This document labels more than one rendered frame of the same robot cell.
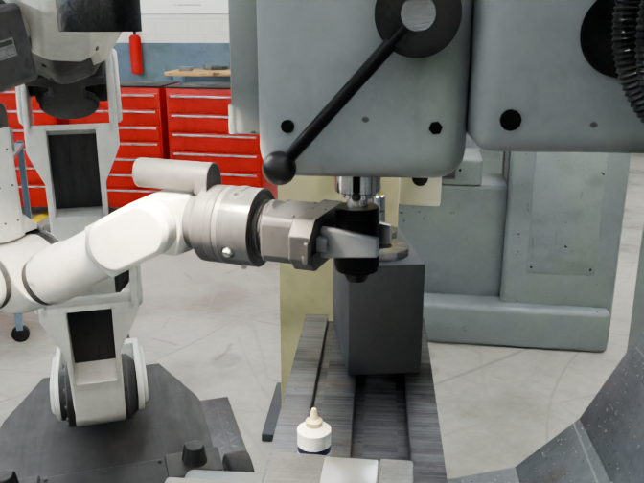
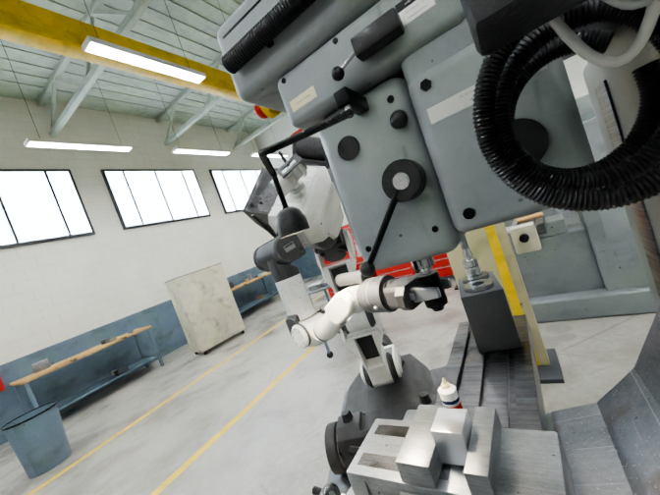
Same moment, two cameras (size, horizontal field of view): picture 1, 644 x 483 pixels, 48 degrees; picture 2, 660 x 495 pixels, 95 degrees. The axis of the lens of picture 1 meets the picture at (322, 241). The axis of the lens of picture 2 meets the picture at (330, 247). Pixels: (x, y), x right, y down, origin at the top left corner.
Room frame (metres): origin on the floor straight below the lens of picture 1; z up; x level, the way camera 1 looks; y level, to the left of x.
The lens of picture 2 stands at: (0.10, -0.18, 1.41)
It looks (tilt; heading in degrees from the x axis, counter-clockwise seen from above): 3 degrees down; 28
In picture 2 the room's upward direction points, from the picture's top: 20 degrees counter-clockwise
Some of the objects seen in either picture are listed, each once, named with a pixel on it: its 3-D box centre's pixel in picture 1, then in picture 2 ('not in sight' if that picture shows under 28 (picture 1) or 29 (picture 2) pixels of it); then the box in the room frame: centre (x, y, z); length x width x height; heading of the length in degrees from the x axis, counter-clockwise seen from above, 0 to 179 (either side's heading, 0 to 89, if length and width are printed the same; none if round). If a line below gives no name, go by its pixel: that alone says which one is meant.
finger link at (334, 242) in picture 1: (347, 245); (424, 294); (0.72, -0.03, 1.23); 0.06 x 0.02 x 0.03; 70
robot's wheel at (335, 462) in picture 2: not in sight; (337, 447); (1.14, 0.68, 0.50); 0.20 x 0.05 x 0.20; 17
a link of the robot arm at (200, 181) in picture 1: (189, 207); (361, 290); (0.82, 0.15, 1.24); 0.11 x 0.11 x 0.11; 70
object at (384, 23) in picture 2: not in sight; (364, 50); (0.60, -0.09, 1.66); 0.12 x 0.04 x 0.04; 85
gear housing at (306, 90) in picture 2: not in sight; (379, 73); (0.74, -0.08, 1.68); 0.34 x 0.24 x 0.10; 85
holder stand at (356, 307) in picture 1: (374, 292); (485, 307); (1.18, -0.09, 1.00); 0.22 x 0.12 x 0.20; 5
